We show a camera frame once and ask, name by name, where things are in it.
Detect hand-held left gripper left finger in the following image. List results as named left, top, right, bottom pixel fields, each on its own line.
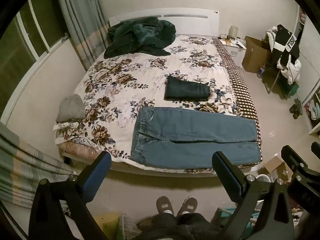
left=29, top=152, right=112, bottom=240

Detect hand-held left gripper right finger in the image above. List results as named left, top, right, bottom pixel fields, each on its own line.
left=212, top=151, right=295, bottom=240

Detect blue jeans pants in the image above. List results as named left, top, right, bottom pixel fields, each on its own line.
left=130, top=107, right=262, bottom=168

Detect small cardboard box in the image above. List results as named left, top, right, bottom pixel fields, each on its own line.
left=264, top=156, right=290, bottom=183

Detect pink floral sheet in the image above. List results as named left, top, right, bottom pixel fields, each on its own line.
left=58, top=140, right=105, bottom=159

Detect teal plastic basket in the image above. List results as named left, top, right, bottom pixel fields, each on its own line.
left=216, top=206, right=263, bottom=230

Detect green shoes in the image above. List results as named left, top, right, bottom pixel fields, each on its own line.
left=289, top=98, right=304, bottom=120

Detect grey slipper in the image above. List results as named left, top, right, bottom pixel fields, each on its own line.
left=156, top=196, right=175, bottom=216
left=177, top=196, right=198, bottom=217

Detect yellow box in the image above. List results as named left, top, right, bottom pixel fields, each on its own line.
left=94, top=212, right=123, bottom=240

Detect grey cloth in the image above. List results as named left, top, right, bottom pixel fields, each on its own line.
left=56, top=94, right=86, bottom=122

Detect white open wardrobe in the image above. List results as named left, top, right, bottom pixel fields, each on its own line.
left=292, top=5, right=320, bottom=138

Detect green striped curtain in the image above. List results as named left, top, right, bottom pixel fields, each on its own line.
left=0, top=121, right=77, bottom=209
left=54, top=0, right=110, bottom=72

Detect person's dark fleece clothing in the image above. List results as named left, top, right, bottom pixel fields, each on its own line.
left=130, top=212, right=223, bottom=240

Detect chair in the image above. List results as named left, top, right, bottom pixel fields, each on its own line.
left=260, top=60, right=300, bottom=100

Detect folded dark jeans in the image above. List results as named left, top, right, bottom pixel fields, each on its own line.
left=164, top=75, right=212, bottom=102

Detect floral blanket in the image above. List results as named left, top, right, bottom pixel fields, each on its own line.
left=53, top=35, right=263, bottom=174

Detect black and white jacket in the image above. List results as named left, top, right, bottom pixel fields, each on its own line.
left=270, top=24, right=300, bottom=68

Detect large cardboard box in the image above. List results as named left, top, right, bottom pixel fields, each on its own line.
left=241, top=36, right=273, bottom=73

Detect white nightstand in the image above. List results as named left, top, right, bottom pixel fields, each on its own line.
left=220, top=36, right=247, bottom=68

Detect dark green duvet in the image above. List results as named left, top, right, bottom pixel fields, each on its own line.
left=104, top=17, right=177, bottom=58

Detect white headboard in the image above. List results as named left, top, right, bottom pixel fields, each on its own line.
left=109, top=9, right=220, bottom=37

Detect window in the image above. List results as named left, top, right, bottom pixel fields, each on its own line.
left=0, top=0, right=69, bottom=115

